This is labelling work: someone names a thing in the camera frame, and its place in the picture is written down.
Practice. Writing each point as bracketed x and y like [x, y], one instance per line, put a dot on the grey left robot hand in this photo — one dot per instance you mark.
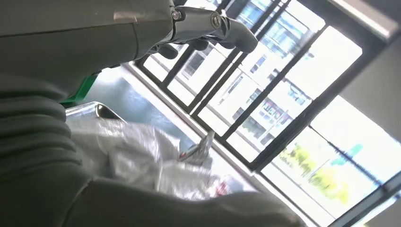
[62, 37]

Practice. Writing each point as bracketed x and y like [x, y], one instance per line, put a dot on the grey plastic mailer package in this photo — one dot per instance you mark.
[134, 156]

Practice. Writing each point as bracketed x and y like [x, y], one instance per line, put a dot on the ribbed grey left arm sleeve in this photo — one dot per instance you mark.
[31, 125]

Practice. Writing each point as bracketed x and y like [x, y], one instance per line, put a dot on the black framed glazed window wall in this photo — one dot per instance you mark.
[313, 111]

